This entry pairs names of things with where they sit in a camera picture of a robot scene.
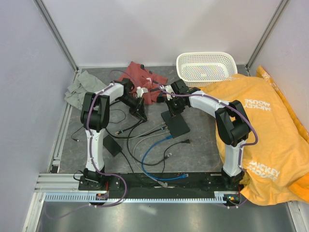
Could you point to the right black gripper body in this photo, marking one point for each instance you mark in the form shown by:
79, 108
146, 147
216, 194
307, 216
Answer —
175, 107

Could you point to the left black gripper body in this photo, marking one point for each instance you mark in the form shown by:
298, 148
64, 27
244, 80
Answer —
133, 104

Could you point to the black network switch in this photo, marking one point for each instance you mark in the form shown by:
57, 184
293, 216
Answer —
176, 124

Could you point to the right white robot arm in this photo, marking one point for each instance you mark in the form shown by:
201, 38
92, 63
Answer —
231, 123

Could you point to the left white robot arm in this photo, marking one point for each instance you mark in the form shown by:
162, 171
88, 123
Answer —
95, 117

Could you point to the red cloth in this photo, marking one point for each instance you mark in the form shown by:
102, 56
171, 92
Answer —
147, 79

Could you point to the white plastic basket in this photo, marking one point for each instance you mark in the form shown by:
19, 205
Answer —
199, 69

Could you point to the black power adapter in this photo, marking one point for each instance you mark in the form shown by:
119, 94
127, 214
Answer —
111, 145

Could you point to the grey cloth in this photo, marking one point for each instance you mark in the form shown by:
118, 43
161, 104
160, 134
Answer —
84, 83

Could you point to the orange Mickey Mouse blanket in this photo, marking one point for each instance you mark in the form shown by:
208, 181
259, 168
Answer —
276, 158

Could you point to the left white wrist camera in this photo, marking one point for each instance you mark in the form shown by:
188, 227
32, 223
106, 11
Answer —
140, 91

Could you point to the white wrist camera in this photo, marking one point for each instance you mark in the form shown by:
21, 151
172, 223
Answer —
168, 90
140, 91

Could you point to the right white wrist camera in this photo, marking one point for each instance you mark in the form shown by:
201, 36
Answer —
168, 90

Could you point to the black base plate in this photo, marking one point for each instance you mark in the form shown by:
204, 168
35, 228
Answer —
200, 184

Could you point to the aluminium rail left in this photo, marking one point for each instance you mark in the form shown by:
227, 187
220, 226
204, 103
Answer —
57, 149

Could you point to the white slotted cable duct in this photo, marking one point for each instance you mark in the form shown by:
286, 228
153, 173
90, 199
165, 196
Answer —
87, 197

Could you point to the left aluminium frame post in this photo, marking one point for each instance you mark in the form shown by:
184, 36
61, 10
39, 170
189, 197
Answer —
56, 34

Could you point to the aluminium frame post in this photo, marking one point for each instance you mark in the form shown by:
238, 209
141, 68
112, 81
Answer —
267, 32
56, 34

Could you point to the right aluminium frame post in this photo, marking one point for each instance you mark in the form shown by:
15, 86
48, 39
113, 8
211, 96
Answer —
267, 32

